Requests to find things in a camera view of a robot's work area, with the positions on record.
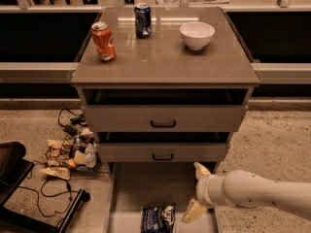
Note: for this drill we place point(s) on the yellow snack bag on floor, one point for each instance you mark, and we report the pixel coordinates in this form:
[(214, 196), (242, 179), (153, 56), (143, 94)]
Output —
[(59, 172)]

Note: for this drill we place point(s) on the open bottom drawer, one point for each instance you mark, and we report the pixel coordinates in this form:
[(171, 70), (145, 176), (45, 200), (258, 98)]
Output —
[(152, 184)]

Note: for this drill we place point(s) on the white bowl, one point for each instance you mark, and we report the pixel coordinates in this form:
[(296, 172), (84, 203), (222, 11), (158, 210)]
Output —
[(196, 35)]

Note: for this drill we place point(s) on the middle drawer with handle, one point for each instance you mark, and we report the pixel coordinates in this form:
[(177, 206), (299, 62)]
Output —
[(163, 146)]

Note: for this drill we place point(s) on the top drawer with handle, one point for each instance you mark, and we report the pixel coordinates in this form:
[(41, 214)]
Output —
[(165, 110)]

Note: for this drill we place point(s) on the black power adapter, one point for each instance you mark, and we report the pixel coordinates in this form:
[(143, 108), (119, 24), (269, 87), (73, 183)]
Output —
[(69, 129)]

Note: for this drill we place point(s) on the wire basket of snacks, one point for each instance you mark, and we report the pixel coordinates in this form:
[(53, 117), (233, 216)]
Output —
[(70, 152)]

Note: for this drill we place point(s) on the grey drawer cabinet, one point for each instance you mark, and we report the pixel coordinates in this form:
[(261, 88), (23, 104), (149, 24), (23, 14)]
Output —
[(163, 60)]

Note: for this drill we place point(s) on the blue soda can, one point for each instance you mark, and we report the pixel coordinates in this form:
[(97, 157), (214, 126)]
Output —
[(143, 25)]

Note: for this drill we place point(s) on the clear plastic water bottle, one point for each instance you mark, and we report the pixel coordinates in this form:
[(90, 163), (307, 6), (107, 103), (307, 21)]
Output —
[(90, 155)]

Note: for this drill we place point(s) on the orange soda can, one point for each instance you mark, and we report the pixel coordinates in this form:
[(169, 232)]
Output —
[(103, 39)]

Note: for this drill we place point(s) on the blue chip bag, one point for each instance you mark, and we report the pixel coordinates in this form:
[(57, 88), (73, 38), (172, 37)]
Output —
[(160, 219)]

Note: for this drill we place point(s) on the drawer with handle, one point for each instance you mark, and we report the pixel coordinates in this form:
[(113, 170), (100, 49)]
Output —
[(165, 110), (163, 146)]

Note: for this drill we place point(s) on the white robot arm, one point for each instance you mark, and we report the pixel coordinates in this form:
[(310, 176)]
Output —
[(244, 190)]

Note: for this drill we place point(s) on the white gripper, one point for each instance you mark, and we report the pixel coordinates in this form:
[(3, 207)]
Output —
[(202, 190)]

